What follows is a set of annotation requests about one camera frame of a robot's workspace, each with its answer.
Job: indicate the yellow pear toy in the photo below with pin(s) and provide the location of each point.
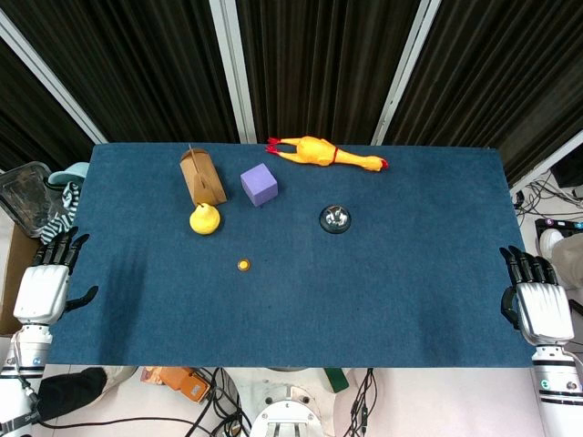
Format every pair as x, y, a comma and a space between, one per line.
205, 220

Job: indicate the small orange disc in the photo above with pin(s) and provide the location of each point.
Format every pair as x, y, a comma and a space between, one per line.
243, 264

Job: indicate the white sneaker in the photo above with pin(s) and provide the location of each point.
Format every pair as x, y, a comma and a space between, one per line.
550, 240

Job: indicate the brown cardboard house box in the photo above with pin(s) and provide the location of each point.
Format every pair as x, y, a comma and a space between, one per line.
202, 177

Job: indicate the orange power box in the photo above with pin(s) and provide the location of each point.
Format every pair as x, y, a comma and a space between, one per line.
180, 381

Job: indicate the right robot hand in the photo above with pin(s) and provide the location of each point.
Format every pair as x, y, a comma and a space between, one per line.
544, 309

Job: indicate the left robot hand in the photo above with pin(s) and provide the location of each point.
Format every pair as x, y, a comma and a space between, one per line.
41, 291

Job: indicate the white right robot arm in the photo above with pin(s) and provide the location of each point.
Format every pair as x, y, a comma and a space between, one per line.
556, 387

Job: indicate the yellow rubber chicken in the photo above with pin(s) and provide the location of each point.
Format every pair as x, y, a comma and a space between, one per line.
323, 152

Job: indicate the striped cloth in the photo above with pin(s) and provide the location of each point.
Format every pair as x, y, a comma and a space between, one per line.
61, 214

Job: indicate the clear plastic tray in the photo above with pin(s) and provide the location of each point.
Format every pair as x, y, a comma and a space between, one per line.
25, 196

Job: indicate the teal cap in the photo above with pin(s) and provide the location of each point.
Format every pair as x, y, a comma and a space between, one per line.
68, 175

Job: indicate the black cloth bag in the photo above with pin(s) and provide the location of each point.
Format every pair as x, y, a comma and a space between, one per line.
75, 391

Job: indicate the purple foam cube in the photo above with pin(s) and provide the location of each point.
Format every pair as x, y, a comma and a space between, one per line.
259, 185

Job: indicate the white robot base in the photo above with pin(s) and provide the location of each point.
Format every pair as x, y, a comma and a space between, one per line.
287, 409

